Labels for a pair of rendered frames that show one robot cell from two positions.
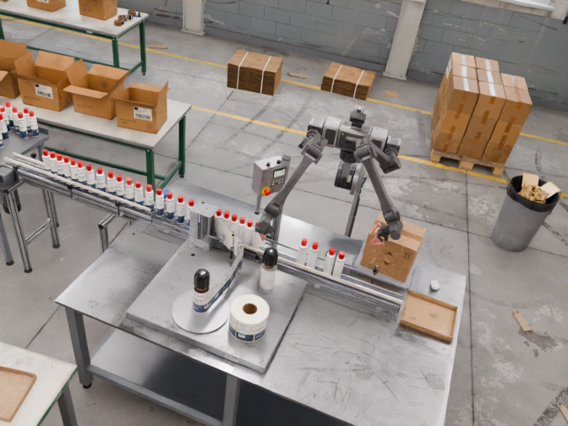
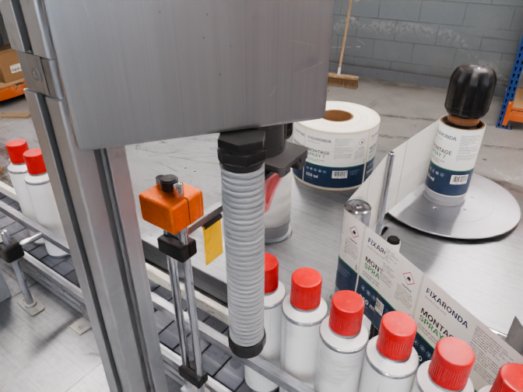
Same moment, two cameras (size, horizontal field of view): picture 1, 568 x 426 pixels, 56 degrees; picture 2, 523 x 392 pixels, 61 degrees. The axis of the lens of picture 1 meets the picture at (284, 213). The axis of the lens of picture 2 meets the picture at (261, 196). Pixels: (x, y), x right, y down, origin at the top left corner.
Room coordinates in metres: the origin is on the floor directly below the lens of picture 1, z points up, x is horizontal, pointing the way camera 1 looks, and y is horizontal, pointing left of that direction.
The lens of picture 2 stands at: (2.83, 0.27, 1.41)
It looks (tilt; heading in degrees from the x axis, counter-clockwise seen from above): 32 degrees down; 200
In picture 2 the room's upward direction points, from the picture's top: straight up
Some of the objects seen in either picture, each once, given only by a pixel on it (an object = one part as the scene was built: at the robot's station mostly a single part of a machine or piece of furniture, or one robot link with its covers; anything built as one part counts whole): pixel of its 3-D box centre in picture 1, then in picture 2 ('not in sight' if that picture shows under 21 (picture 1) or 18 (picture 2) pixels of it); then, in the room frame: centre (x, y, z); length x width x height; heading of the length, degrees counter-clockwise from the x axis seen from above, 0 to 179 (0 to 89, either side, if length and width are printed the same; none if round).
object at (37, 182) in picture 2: (329, 261); (49, 204); (2.34, -0.31, 0.98); 0.05 x 0.05 x 0.20
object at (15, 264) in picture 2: not in sight; (29, 263); (2.42, -0.30, 0.91); 0.07 x 0.03 x 0.16; 164
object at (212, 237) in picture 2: not in sight; (212, 239); (2.46, 0.08, 1.09); 0.03 x 0.01 x 0.06; 164
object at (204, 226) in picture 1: (204, 225); not in sight; (2.46, 0.47, 1.01); 0.14 x 0.13 x 0.26; 74
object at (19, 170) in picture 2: (339, 265); (32, 193); (2.32, -0.37, 0.98); 0.05 x 0.05 x 0.20
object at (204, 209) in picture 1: (204, 209); not in sight; (2.46, 0.47, 1.14); 0.14 x 0.11 x 0.01; 74
